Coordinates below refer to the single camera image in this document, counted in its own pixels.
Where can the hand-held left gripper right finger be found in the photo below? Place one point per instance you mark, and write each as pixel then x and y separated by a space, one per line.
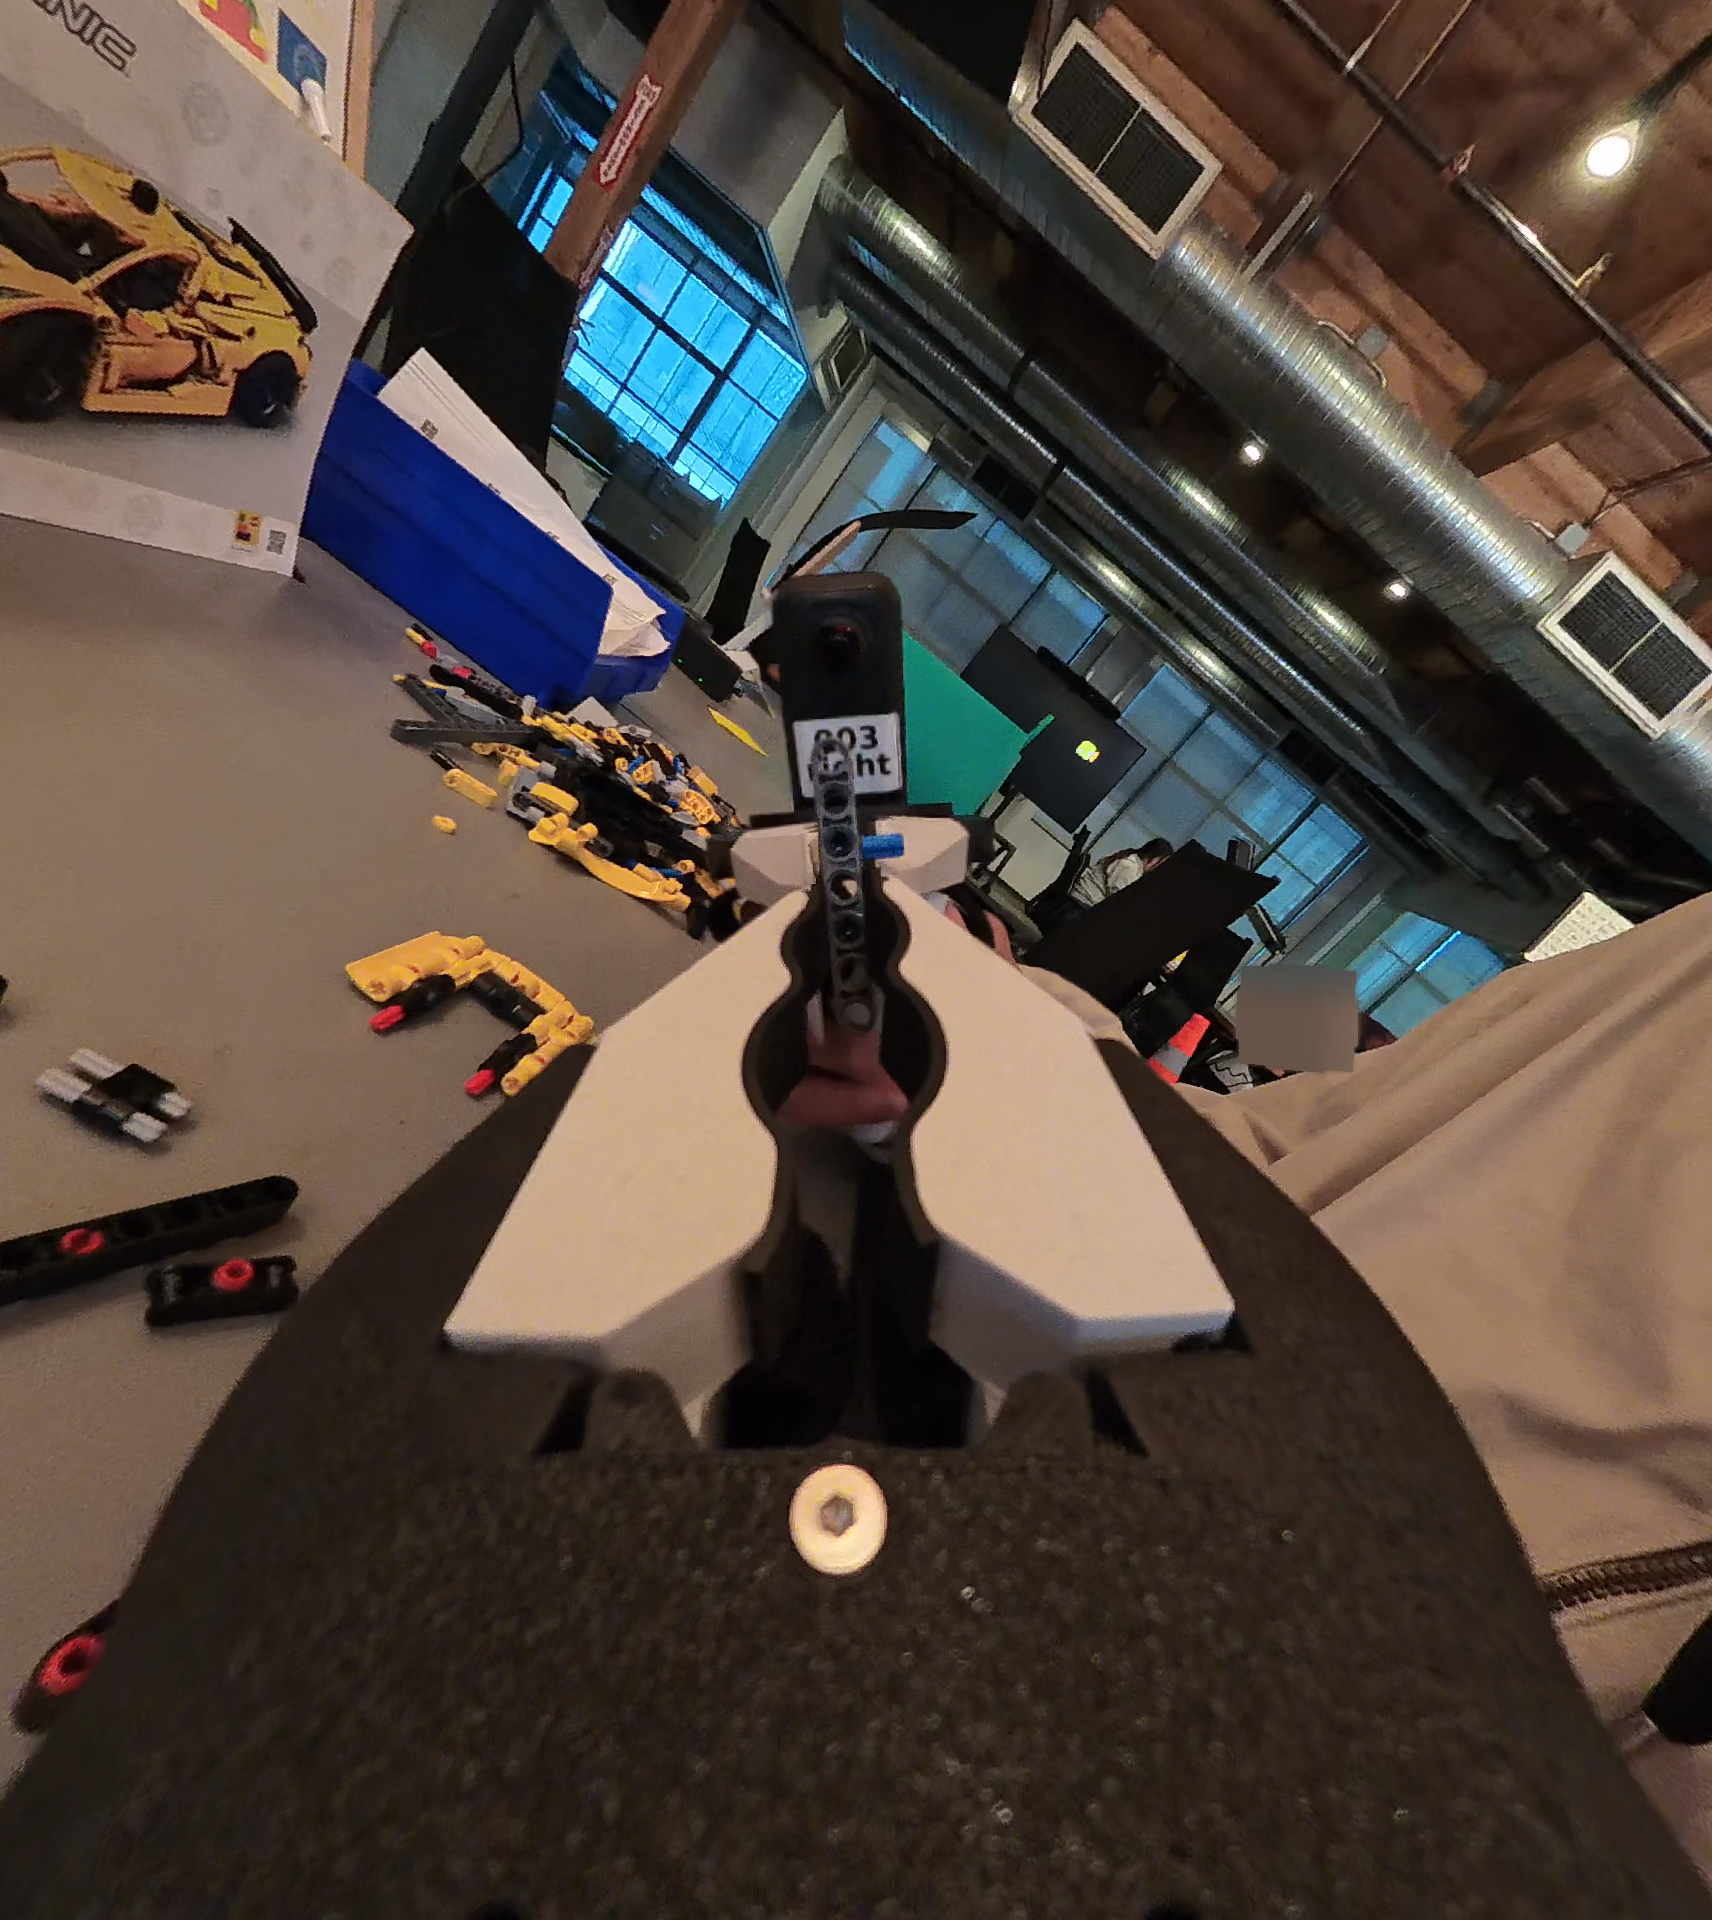
pixel 1080 1200

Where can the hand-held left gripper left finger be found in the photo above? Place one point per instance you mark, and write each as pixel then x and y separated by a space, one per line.
pixel 616 1200

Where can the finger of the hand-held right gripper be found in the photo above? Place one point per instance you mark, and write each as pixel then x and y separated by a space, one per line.
pixel 931 855
pixel 775 862

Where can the black frame grey pins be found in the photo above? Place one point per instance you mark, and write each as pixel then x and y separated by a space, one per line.
pixel 845 900

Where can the yellow toy car hood assembly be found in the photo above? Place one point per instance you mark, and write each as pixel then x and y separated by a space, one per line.
pixel 496 982

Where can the grey desk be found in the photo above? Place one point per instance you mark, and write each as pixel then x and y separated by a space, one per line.
pixel 196 841

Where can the person's right hand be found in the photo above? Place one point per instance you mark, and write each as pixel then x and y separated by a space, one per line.
pixel 848 1089

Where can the yellow paper slip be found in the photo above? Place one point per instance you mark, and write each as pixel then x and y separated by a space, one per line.
pixel 739 730

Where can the black box green light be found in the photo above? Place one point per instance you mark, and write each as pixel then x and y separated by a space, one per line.
pixel 714 664

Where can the green folded board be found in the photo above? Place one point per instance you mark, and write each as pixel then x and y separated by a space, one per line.
pixel 961 720

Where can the pile of yellow black bricks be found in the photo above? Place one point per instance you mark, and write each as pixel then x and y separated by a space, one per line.
pixel 616 811

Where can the black monitor screen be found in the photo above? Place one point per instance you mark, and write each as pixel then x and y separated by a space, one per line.
pixel 1051 735

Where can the orange traffic cone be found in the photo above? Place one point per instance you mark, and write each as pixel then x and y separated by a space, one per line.
pixel 1183 1050

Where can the large paned window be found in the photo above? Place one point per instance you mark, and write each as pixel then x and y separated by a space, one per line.
pixel 676 330

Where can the white paper sheets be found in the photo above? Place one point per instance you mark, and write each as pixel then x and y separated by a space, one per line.
pixel 496 450

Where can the short black beam red pin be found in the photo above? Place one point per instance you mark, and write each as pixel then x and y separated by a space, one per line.
pixel 219 1291

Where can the blue plastic bin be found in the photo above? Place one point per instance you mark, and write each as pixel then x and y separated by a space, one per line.
pixel 437 571

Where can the person's beige jacket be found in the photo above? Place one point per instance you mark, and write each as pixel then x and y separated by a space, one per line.
pixel 1546 1200

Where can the black standing panel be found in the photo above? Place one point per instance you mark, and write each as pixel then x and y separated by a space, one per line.
pixel 480 315

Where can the black connector white axles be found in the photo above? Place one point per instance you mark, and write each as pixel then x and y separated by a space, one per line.
pixel 118 1099

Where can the white notice sheet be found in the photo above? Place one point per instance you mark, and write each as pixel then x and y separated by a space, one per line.
pixel 1578 927

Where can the white vent grille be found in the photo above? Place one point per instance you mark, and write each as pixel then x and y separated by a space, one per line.
pixel 1633 644
pixel 1118 134

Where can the instruction booklet car picture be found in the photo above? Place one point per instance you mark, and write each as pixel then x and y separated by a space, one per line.
pixel 121 270

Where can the white instruction sheet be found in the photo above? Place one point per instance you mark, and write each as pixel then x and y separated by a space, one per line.
pixel 271 45

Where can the ceiling light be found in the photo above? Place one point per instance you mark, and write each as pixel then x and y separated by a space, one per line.
pixel 1609 151

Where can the wooden post red sign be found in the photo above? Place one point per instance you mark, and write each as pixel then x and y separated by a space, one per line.
pixel 638 134

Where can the silver air duct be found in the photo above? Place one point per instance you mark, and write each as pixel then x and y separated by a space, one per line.
pixel 1321 375

